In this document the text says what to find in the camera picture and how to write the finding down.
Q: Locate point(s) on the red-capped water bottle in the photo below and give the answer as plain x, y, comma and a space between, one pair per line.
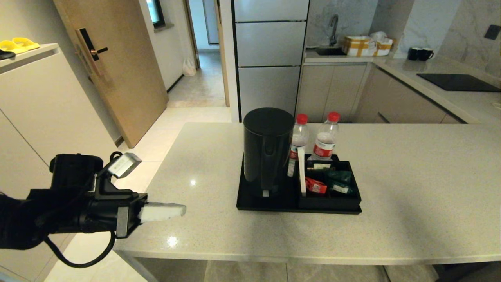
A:
299, 135
325, 141

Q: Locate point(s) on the black mug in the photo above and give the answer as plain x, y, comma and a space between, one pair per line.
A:
413, 53
426, 54

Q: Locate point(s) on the dark window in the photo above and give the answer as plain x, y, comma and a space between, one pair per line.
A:
155, 13

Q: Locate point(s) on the green tea packet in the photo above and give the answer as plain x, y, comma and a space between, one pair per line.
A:
342, 190
340, 175

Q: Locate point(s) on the black item on cabinet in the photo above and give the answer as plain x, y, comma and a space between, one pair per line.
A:
6, 55

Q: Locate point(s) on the white tall cabinet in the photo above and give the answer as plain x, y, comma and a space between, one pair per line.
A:
51, 137

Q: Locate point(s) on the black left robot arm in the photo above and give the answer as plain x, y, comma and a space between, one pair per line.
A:
19, 219

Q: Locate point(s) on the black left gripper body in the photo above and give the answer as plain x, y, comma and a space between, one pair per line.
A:
117, 211

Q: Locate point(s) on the dark kitchen sink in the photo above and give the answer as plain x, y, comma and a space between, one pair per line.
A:
330, 51

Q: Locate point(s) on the long white sachet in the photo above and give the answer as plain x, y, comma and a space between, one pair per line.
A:
301, 172

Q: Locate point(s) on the black wall switch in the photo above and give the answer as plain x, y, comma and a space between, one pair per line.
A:
492, 32

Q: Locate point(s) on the yellow slipper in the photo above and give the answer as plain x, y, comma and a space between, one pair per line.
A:
25, 42
11, 47

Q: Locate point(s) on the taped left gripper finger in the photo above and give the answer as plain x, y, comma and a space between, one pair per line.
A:
160, 214
164, 204

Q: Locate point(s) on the beige kitchen base cabinets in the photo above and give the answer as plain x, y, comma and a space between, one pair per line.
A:
332, 92

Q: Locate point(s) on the black serving tray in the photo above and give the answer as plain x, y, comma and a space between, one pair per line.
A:
270, 203

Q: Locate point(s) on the black induction cooktop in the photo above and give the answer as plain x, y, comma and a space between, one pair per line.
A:
458, 82

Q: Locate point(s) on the black compartment organizer box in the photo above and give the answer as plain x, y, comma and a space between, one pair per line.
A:
332, 201

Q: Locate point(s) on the dark sachet with white label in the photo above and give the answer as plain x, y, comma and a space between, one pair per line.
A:
321, 166

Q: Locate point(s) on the cardboard box with yellow tape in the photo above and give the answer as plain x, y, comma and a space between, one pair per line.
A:
366, 47

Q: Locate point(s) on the metal kitchen faucet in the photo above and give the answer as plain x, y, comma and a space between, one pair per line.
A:
334, 29

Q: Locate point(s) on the black electric kettle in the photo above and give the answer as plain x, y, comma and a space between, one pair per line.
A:
268, 152

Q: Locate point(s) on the white plastic bag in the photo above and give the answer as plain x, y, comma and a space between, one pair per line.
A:
189, 67

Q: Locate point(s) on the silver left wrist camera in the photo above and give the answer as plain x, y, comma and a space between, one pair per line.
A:
124, 164

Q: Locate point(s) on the red snack packet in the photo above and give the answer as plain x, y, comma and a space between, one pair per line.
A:
316, 186

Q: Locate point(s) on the wooden door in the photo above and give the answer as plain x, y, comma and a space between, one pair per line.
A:
117, 78

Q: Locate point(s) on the grey refrigerator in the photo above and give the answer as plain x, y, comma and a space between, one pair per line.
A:
270, 58

